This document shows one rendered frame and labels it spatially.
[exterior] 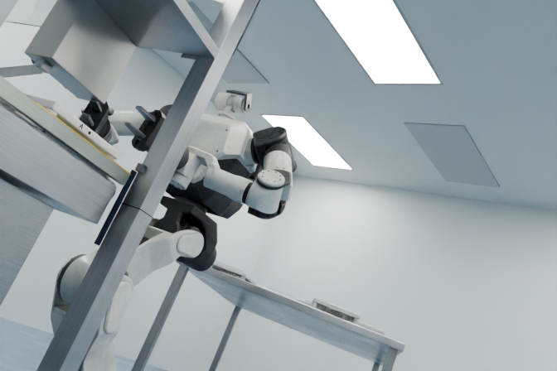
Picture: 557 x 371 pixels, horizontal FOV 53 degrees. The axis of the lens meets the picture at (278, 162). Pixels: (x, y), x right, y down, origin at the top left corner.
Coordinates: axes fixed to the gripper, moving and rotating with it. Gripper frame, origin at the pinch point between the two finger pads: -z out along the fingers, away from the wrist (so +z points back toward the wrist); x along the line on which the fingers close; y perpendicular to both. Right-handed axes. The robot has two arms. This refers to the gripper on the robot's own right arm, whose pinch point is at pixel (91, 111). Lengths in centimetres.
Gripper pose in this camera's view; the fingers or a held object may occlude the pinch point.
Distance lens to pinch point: 163.5
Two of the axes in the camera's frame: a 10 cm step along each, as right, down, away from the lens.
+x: -3.6, 8.6, -3.6
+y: -9.1, -4.1, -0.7
